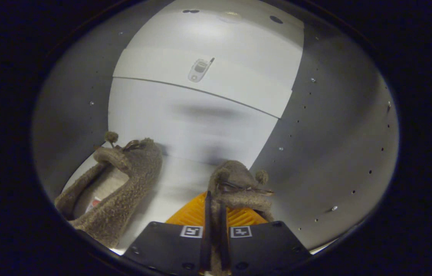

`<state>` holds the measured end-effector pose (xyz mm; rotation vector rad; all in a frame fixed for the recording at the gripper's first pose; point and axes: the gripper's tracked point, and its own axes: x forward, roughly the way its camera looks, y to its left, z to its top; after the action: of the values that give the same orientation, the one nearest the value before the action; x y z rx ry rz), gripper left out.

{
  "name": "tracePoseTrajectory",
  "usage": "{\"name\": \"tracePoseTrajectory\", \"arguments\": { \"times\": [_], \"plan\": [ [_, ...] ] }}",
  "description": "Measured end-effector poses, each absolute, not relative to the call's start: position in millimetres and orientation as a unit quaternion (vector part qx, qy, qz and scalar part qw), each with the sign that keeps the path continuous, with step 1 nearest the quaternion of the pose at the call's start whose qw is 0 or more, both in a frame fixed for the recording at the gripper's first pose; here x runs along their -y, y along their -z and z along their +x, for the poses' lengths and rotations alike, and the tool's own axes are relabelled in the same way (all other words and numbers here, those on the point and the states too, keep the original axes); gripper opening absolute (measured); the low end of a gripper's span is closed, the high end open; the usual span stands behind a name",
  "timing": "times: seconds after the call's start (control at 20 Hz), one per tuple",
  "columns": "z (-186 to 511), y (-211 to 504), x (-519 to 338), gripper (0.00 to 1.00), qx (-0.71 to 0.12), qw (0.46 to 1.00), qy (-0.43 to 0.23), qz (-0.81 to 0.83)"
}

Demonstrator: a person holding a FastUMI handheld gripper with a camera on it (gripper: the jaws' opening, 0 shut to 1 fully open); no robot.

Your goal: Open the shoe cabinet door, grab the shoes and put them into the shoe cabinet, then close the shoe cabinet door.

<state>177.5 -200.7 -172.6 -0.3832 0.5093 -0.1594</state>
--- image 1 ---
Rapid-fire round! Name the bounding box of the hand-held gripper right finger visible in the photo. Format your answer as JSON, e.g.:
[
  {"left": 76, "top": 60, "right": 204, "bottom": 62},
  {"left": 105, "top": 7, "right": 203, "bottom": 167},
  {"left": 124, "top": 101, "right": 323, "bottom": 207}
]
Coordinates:
[{"left": 220, "top": 202, "right": 312, "bottom": 276}]

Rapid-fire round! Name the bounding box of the grey shoe cabinet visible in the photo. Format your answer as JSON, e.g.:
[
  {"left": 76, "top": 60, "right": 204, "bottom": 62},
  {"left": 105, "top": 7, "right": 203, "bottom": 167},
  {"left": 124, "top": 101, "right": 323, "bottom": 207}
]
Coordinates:
[{"left": 32, "top": 0, "right": 399, "bottom": 255}]

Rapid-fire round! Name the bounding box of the brown fuzzy slipper shoe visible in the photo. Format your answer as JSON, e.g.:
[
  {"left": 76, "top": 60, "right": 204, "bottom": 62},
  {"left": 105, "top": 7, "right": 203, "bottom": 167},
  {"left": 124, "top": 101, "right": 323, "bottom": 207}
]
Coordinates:
[
  {"left": 207, "top": 160, "right": 276, "bottom": 276},
  {"left": 55, "top": 131, "right": 163, "bottom": 249}
]

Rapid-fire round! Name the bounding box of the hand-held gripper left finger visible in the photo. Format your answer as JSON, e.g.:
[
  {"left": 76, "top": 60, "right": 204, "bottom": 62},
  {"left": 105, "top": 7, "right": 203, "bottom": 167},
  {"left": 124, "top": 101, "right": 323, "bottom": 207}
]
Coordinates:
[{"left": 123, "top": 192, "right": 213, "bottom": 276}]

